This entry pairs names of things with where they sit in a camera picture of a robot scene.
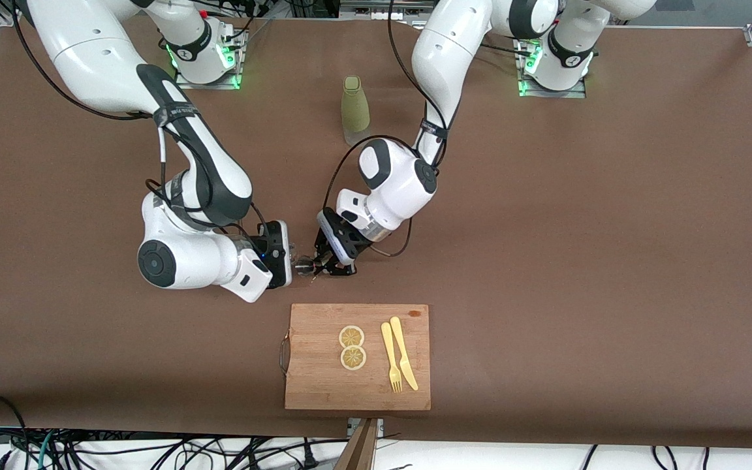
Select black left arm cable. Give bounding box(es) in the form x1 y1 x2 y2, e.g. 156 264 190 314
324 0 448 259

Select wooden post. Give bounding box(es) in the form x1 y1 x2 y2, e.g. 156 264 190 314
336 419 379 470

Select small metal bracket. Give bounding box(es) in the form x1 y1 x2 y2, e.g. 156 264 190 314
348 418 384 439

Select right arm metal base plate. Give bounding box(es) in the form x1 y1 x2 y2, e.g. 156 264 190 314
174 29 246 91

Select grey equipment box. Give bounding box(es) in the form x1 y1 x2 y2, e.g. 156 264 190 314
340 0 435 20

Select yellow plastic fork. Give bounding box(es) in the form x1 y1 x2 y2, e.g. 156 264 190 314
381 321 403 394

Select green sleeved bottle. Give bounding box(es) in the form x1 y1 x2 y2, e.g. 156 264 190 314
341 75 371 148

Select wooden cutting board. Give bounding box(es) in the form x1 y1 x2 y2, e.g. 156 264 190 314
279 303 431 412

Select tangled black floor cables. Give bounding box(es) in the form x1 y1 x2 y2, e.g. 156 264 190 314
0 428 324 470

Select steel jigger measuring cup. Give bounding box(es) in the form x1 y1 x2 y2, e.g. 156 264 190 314
296 256 331 278

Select yellow plastic knife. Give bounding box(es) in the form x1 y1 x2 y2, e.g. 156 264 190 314
390 316 419 392

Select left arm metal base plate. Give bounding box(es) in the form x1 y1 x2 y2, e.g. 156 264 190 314
516 36 589 99

